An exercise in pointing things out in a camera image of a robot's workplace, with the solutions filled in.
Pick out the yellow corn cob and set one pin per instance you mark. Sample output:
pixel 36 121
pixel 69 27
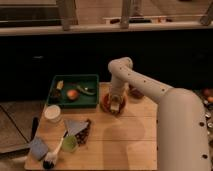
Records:
pixel 60 85

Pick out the dark eggplant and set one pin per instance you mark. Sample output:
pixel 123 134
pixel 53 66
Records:
pixel 55 95

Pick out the green cucumber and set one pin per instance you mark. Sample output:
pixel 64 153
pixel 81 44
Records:
pixel 86 90

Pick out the black handle tool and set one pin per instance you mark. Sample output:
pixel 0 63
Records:
pixel 34 127

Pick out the green cup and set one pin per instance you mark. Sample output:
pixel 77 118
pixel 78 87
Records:
pixel 69 143

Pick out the red apple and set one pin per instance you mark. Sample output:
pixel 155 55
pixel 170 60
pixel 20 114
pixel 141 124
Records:
pixel 72 94

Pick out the green plastic tray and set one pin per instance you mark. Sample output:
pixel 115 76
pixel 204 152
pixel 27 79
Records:
pixel 87 86

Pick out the brown bowl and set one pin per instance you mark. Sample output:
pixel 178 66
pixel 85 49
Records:
pixel 135 93

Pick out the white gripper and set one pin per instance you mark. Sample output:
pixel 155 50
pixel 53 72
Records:
pixel 116 95

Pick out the white cup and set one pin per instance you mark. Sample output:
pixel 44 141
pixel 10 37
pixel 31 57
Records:
pixel 53 113

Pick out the dark grape bunch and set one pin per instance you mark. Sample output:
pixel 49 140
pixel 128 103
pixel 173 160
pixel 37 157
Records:
pixel 82 136

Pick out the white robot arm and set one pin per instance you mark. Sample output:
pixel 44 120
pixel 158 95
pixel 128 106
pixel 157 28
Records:
pixel 182 138

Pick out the white handled brush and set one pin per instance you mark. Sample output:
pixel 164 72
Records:
pixel 52 157

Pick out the wooden board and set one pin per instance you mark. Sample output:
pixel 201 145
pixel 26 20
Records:
pixel 126 142

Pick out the red bowl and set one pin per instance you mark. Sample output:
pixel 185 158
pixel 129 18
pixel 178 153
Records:
pixel 106 106

